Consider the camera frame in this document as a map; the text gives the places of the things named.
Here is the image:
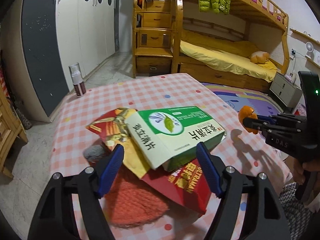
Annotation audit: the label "green medicine box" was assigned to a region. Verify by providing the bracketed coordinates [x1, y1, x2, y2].
[124, 106, 227, 170]

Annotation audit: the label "orange knitted cloth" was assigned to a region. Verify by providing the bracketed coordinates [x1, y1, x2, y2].
[82, 144, 170, 228]

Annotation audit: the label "person's right leg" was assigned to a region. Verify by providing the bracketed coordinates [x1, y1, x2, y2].
[277, 182, 315, 240]

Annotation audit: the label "wooden stair drawers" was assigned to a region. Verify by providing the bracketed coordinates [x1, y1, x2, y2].
[132, 0, 180, 78]

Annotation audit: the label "dark red spray bottle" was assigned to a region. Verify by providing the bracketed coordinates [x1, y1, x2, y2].
[69, 63, 86, 97]

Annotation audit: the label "red card packet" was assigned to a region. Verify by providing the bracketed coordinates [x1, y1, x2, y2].
[141, 162, 217, 214]

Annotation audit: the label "wooden bunk bed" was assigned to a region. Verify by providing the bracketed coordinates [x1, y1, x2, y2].
[175, 0, 290, 93]

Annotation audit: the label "pink checked tablecloth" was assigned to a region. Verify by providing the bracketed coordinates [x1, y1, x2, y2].
[49, 73, 293, 240]

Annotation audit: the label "person's right hand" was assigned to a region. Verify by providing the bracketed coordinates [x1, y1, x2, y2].
[292, 158, 320, 188]

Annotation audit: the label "wooden wall shelf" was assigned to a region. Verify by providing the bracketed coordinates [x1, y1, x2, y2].
[289, 27, 320, 68]

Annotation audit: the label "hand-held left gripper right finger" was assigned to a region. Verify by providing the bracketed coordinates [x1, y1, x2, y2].
[196, 142, 292, 240]

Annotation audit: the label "orange plush toy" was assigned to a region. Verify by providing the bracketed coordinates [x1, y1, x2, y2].
[250, 51, 270, 64]

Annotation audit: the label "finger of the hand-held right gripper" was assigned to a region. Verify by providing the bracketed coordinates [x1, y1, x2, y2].
[243, 116, 270, 134]
[256, 114, 280, 124]

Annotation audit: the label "grey nightstand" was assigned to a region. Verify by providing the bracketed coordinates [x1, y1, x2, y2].
[269, 72, 303, 108]

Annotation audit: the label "pastel rainbow rug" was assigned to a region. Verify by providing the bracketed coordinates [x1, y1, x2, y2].
[201, 82, 284, 117]

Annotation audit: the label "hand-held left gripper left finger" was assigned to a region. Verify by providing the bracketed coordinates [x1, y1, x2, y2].
[27, 144, 125, 240]

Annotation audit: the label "orange peel piece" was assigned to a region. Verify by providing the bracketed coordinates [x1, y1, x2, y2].
[237, 106, 259, 134]

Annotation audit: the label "white and grey wardrobe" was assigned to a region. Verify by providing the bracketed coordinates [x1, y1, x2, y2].
[21, 0, 120, 123]

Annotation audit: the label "tall wooden cabinet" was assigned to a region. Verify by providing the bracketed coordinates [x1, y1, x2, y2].
[0, 87, 28, 179]

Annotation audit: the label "red gold snack packet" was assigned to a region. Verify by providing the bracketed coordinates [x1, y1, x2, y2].
[86, 107, 150, 179]

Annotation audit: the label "yellow bedsheet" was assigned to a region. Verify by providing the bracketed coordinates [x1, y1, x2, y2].
[180, 29, 278, 82]

